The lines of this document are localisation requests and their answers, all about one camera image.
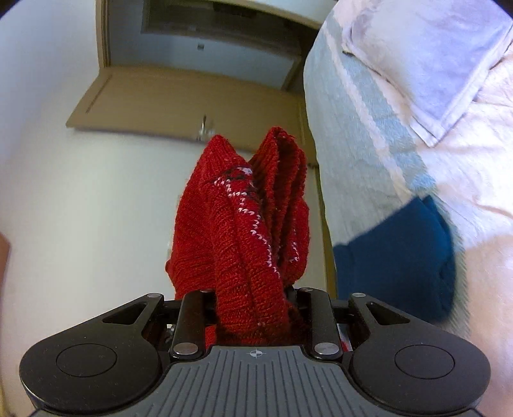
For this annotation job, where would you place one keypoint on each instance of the striped blue bed cover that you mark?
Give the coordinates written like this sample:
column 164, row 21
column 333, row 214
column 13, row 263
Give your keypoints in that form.
column 352, row 160

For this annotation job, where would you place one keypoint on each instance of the white folded towel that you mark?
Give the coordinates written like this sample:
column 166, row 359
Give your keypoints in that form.
column 421, row 60

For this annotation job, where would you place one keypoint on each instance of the red knitted sweater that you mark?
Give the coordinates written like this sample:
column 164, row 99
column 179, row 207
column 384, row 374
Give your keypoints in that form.
column 244, row 224

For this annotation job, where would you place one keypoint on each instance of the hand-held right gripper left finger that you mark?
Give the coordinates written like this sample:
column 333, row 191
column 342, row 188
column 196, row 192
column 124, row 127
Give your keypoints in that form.
column 192, row 316

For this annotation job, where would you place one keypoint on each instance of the tan wooden door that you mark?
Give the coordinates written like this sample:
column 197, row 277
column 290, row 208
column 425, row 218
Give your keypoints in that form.
column 176, row 100

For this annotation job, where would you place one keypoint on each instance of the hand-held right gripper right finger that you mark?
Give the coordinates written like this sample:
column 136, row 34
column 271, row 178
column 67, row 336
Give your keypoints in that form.
column 320, row 320

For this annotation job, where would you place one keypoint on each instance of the light pink bedsheet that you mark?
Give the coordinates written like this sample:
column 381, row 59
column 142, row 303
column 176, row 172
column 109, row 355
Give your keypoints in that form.
column 481, row 180

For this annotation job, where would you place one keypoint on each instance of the dark blue garment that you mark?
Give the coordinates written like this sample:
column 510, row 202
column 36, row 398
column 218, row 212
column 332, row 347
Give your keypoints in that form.
column 408, row 248

